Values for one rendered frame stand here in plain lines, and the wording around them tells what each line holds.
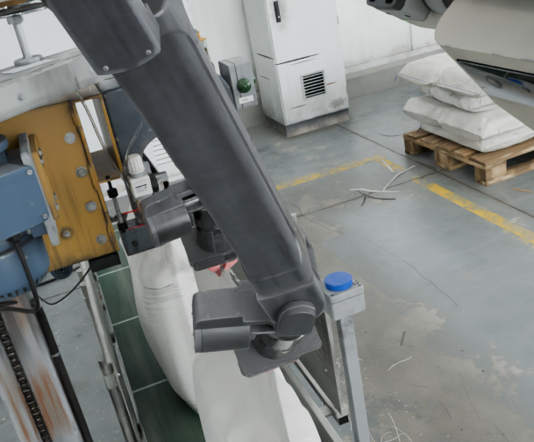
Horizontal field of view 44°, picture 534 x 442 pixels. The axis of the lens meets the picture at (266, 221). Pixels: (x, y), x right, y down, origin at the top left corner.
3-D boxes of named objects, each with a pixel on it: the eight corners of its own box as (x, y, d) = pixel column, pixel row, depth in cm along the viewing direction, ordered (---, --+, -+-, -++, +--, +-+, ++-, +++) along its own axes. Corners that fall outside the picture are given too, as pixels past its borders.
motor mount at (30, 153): (69, 244, 107) (38, 150, 100) (28, 256, 105) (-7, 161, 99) (57, 192, 132) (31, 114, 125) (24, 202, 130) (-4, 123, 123)
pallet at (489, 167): (645, 129, 404) (646, 107, 398) (486, 187, 371) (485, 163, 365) (545, 106, 475) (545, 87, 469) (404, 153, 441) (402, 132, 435)
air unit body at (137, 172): (168, 229, 127) (149, 153, 121) (145, 236, 126) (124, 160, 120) (164, 221, 131) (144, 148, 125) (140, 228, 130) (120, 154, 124)
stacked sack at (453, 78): (578, 74, 366) (579, 48, 360) (478, 104, 349) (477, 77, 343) (525, 65, 403) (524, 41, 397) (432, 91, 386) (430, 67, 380)
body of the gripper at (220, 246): (180, 238, 106) (174, 210, 100) (239, 221, 108) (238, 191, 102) (190, 269, 102) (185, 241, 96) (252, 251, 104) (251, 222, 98)
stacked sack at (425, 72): (525, 68, 399) (525, 44, 393) (429, 93, 385) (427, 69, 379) (483, 58, 437) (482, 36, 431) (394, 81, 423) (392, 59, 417)
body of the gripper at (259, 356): (224, 327, 80) (227, 312, 73) (300, 301, 83) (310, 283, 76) (242, 378, 78) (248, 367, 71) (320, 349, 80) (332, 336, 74)
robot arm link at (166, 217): (214, 150, 90) (197, 139, 98) (134, 178, 87) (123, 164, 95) (237, 227, 95) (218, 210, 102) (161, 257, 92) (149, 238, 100)
